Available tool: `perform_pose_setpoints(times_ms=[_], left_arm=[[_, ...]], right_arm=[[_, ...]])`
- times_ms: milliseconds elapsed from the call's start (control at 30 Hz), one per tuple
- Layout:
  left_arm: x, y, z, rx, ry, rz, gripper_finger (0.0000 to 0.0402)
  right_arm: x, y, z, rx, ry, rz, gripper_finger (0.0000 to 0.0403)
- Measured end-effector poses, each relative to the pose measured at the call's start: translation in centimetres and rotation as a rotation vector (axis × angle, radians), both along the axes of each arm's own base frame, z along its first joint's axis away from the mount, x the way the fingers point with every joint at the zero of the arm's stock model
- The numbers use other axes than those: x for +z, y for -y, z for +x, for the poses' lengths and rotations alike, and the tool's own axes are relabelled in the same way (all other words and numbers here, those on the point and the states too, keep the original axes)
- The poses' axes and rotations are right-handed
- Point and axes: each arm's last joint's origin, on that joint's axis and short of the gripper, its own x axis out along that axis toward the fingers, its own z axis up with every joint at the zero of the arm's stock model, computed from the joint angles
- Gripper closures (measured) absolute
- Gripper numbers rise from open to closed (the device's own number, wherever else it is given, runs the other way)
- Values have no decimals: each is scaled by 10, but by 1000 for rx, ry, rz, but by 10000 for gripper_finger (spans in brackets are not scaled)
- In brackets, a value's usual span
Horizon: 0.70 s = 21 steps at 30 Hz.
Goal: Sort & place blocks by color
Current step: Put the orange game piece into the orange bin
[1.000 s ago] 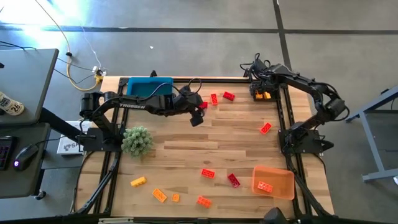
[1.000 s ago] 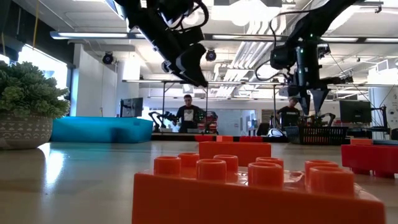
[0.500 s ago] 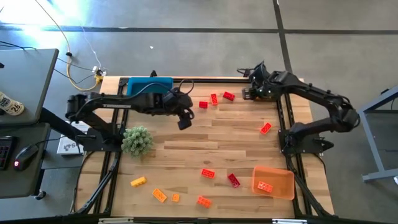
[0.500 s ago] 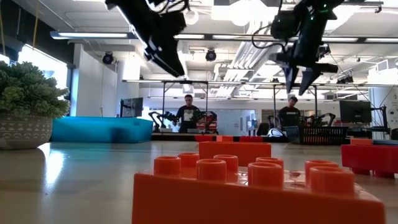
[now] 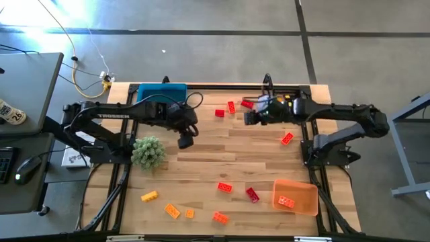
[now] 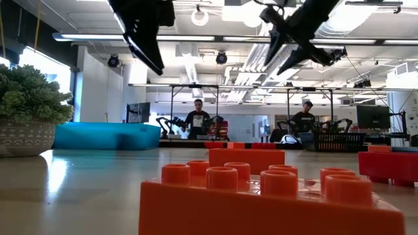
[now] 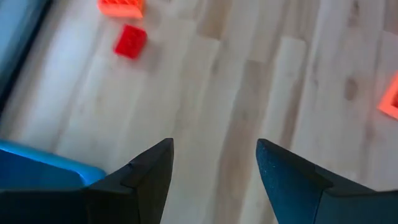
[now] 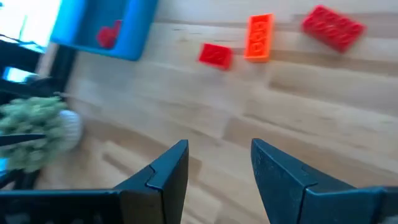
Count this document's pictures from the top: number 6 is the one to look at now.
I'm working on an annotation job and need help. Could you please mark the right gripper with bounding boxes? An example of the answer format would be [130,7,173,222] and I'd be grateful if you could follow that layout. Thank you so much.
[264,0,341,75]

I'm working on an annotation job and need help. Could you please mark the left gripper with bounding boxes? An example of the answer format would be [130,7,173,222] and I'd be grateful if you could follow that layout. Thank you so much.
[107,0,176,76]

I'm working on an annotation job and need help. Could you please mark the long overhead light bar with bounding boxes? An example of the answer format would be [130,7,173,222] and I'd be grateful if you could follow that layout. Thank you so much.
[52,31,418,46]

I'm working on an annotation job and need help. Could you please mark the black computer monitor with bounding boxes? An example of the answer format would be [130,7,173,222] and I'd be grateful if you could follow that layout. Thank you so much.
[125,102,152,124]
[355,104,391,131]

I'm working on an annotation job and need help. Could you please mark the person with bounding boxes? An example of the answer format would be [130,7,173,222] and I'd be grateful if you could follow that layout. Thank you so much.
[290,100,317,134]
[184,99,212,140]

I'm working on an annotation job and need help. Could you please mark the white rounded device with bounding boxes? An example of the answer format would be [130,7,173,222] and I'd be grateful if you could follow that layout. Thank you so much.
[280,134,300,145]

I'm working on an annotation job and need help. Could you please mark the blue plastic bin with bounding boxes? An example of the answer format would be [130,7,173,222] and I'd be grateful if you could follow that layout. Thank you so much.
[54,122,161,151]

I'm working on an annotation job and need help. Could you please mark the red background crates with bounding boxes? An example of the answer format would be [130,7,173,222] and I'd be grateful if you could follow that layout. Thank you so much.
[210,119,229,141]

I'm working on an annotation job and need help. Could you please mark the black mesh basket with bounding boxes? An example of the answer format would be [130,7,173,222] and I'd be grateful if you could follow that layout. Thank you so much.
[305,132,366,153]

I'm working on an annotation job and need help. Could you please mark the potted green succulent plant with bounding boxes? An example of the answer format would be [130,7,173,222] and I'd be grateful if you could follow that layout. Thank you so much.
[0,63,74,158]

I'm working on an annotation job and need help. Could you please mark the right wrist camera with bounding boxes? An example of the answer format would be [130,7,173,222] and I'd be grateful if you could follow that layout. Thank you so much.
[259,5,287,30]

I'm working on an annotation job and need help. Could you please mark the black station frame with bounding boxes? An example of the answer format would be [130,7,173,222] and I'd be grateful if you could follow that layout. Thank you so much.
[169,84,219,141]
[286,86,334,134]

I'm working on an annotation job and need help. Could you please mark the black ceiling camera cluster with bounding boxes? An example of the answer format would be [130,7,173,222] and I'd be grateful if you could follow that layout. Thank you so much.
[326,48,348,66]

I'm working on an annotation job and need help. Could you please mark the white cable ring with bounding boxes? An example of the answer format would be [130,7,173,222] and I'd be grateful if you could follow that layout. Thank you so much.
[191,8,210,27]

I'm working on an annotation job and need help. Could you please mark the large round ceiling duct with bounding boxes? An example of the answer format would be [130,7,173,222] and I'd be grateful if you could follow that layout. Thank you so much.
[318,0,381,39]

